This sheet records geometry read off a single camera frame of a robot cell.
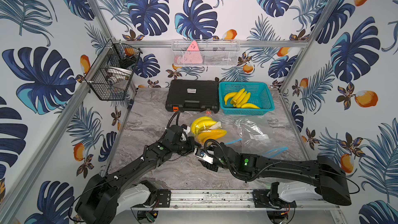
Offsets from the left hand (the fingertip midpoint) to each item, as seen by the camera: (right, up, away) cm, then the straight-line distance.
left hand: (202, 144), depth 77 cm
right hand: (0, -3, -1) cm, 4 cm away
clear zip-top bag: (+31, +1, +11) cm, 33 cm away
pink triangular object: (-6, +48, +13) cm, 50 cm away
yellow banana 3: (+23, +23, +33) cm, 46 cm away
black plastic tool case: (-7, +27, +34) cm, 44 cm away
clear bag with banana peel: (+9, +7, +15) cm, 19 cm away
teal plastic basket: (+30, +24, +33) cm, 51 cm away
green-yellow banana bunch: (0, +8, +14) cm, 16 cm away
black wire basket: (-47, +36, +3) cm, 59 cm away
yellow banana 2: (+20, +27, +37) cm, 50 cm away
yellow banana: (+33, +19, +29) cm, 48 cm away
